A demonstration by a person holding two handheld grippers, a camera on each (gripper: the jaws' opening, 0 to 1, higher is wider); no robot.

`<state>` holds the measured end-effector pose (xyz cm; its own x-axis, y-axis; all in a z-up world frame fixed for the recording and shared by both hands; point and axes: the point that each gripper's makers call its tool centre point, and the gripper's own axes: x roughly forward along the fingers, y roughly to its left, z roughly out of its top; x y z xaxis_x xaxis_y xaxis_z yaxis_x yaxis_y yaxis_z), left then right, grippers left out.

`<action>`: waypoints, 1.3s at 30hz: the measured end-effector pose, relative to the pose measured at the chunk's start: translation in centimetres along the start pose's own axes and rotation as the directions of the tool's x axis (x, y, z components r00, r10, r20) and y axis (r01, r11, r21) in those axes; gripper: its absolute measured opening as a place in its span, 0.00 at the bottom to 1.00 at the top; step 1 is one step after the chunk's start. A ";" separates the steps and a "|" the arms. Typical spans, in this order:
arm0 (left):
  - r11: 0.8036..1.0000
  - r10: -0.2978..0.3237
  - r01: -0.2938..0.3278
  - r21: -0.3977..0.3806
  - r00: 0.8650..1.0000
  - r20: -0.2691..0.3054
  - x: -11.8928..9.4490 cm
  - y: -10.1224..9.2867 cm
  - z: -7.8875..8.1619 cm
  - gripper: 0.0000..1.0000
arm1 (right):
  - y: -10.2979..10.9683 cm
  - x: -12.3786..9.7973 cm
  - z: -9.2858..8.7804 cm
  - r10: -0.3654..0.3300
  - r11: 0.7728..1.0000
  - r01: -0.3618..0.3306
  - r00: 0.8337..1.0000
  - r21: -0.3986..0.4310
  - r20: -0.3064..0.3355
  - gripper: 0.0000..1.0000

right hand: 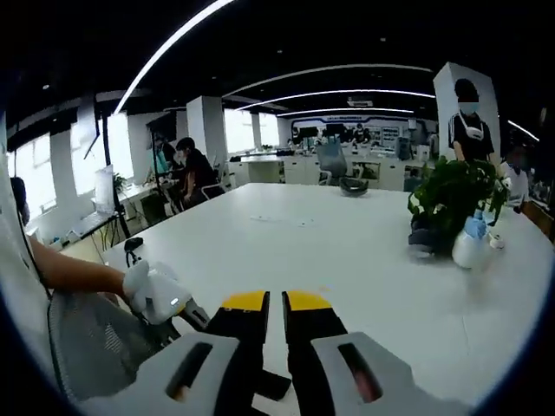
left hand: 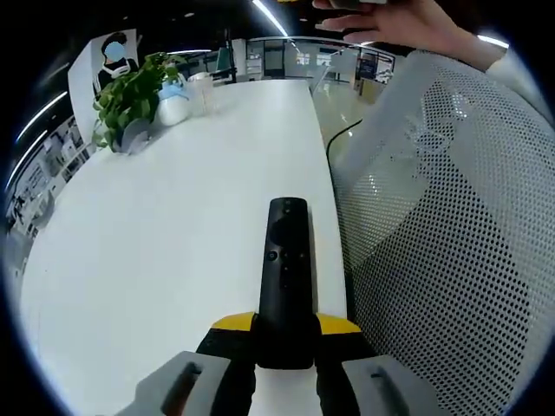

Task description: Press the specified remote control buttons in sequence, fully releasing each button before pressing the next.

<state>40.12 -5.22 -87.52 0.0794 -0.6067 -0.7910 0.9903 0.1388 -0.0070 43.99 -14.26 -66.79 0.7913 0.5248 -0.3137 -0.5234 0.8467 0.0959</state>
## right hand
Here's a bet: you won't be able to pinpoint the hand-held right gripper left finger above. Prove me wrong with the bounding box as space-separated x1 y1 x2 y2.
80 290 271 416

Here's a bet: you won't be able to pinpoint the grey plant pot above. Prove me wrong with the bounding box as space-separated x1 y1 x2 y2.
407 216 456 259

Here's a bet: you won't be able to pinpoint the white office cabinets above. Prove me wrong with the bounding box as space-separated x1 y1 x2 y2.
229 153 434 192

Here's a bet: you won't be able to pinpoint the white table outlet panel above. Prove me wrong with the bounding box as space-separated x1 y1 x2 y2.
250 214 317 229

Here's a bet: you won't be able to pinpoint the green potted plant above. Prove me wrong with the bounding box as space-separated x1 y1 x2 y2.
407 155 508 244

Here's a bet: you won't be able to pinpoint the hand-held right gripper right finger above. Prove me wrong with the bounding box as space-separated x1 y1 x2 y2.
281 289 473 416

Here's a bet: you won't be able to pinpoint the black remote control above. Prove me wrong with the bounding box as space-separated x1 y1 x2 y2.
253 370 293 404

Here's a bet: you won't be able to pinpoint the grey mesh chair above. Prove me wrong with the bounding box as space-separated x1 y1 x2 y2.
45 289 183 404

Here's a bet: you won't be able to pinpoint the person's left hand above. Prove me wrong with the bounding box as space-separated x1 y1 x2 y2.
122 259 151 313

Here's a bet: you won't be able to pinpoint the grey office chair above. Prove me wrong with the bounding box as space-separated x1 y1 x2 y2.
315 142 350 186

